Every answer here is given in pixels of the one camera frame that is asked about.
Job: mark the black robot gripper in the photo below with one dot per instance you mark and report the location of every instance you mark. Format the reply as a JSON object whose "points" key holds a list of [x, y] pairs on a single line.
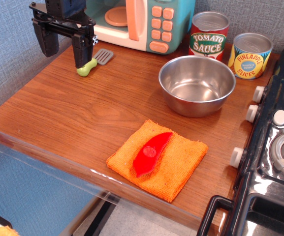
{"points": [[68, 18]]}

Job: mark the red chili pepper toy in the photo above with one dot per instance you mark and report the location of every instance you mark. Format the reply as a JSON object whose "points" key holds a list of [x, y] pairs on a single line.
{"points": [[146, 159]]}

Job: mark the steel pot bowl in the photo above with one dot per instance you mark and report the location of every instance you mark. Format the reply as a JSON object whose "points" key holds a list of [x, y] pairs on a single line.
{"points": [[196, 86]]}

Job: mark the teal toy microwave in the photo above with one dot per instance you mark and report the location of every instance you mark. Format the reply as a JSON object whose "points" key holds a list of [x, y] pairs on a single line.
{"points": [[155, 26]]}

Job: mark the tomato sauce can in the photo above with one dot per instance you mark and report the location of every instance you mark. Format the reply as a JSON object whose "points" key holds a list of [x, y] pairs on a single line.
{"points": [[208, 34]]}

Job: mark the orange folded cloth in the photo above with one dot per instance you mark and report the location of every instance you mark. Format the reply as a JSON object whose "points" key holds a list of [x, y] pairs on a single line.
{"points": [[174, 167]]}

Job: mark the pineapple slices can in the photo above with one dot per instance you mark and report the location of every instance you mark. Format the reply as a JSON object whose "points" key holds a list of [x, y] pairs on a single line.
{"points": [[249, 56]]}

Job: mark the white stove knob middle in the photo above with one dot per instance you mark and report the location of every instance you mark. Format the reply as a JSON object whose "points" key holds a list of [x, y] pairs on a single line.
{"points": [[251, 113]]}

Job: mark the white stove knob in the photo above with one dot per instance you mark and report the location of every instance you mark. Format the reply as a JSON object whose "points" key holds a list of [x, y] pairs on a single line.
{"points": [[258, 93], [251, 113], [236, 157]]}

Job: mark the white stove knob upper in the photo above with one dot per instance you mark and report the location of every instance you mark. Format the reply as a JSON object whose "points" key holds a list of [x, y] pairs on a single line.
{"points": [[258, 93]]}

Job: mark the white stove knob lower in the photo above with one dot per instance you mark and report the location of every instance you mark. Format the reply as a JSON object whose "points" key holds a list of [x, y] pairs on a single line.
{"points": [[236, 157]]}

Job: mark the black toy stove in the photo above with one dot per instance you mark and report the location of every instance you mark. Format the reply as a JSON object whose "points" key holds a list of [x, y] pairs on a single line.
{"points": [[257, 207]]}

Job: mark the green handled grey spatula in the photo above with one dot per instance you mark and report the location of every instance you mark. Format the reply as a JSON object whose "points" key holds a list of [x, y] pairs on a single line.
{"points": [[102, 57]]}

